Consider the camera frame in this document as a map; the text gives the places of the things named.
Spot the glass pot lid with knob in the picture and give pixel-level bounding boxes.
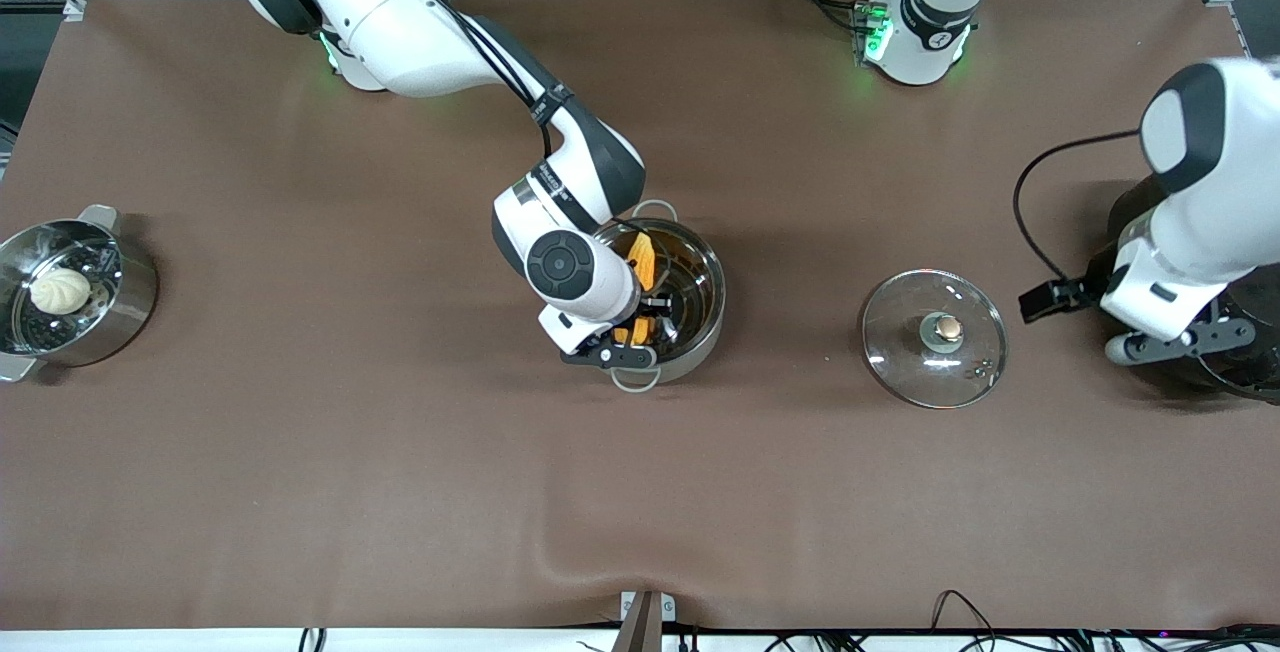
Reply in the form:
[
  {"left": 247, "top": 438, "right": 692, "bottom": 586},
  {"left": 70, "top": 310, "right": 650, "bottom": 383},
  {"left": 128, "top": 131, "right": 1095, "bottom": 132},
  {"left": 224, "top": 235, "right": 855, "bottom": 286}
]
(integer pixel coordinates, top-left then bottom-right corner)
[{"left": 861, "top": 269, "right": 1010, "bottom": 411}]

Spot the yellow corn cob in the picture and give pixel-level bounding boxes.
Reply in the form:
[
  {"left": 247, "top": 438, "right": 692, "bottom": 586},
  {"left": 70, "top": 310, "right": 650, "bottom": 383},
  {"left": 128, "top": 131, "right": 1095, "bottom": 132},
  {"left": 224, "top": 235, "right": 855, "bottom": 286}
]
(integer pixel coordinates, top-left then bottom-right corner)
[{"left": 612, "top": 232, "right": 662, "bottom": 349}]

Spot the black rice cooker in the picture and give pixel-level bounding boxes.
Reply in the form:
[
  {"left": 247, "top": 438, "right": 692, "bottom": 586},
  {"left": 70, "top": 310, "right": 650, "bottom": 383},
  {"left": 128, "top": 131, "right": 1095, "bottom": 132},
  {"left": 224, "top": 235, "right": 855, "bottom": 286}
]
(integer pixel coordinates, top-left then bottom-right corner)
[{"left": 1100, "top": 177, "right": 1280, "bottom": 400}]

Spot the white steamed bun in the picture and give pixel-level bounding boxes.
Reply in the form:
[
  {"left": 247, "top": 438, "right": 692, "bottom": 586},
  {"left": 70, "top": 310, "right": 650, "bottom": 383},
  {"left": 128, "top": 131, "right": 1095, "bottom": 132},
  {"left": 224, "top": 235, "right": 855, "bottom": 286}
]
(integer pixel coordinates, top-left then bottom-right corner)
[{"left": 29, "top": 267, "right": 94, "bottom": 316}]

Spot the metal table edge bracket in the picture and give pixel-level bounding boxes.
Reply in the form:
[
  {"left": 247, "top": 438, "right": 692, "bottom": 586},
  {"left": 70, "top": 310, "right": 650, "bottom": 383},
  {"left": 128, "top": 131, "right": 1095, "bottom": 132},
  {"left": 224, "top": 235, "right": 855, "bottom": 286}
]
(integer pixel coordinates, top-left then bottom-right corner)
[{"left": 617, "top": 589, "right": 678, "bottom": 652}]

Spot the steel steamer pot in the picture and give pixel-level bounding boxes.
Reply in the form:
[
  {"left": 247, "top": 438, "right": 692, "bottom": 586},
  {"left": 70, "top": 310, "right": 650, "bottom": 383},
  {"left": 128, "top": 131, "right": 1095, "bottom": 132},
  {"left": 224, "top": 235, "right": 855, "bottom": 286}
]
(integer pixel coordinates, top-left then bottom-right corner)
[{"left": 0, "top": 204, "right": 160, "bottom": 384}]

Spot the brown table cloth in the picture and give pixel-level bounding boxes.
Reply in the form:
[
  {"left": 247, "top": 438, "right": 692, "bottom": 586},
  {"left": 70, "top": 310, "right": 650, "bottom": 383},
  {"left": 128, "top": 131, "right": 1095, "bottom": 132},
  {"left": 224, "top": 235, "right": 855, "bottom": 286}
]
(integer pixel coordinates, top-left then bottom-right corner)
[{"left": 0, "top": 0, "right": 1280, "bottom": 633}]

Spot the black floor cable loop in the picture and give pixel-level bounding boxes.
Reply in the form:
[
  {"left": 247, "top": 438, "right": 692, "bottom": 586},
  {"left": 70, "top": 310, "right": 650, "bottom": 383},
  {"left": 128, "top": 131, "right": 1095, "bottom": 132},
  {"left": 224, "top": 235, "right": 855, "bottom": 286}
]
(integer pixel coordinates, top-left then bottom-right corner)
[{"left": 930, "top": 589, "right": 1003, "bottom": 635}]

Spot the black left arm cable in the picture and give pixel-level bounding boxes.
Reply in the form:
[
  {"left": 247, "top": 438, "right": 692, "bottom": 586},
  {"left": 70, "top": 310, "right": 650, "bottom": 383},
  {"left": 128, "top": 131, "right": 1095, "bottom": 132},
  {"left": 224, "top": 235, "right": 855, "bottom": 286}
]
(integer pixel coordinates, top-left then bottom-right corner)
[{"left": 1012, "top": 128, "right": 1143, "bottom": 286}]

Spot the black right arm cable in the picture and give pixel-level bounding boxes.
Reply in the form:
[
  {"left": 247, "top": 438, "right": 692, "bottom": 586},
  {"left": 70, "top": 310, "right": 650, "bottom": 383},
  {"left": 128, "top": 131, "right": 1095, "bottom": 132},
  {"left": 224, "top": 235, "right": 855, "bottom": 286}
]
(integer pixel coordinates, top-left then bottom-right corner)
[{"left": 368, "top": 0, "right": 563, "bottom": 163}]

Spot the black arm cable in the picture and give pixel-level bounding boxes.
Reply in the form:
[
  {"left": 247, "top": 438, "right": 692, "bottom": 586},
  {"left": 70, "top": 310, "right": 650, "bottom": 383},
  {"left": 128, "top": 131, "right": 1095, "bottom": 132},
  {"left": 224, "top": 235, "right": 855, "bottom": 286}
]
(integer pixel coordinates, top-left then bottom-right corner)
[
  {"left": 1012, "top": 128, "right": 1143, "bottom": 286},
  {"left": 368, "top": 0, "right": 563, "bottom": 163}
]

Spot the steel pot with grey handles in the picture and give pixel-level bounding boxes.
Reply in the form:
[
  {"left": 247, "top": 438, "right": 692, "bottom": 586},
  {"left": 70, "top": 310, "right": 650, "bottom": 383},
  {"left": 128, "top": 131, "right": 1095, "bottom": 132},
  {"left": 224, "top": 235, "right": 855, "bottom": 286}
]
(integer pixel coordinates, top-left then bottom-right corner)
[{"left": 590, "top": 198, "right": 729, "bottom": 394}]

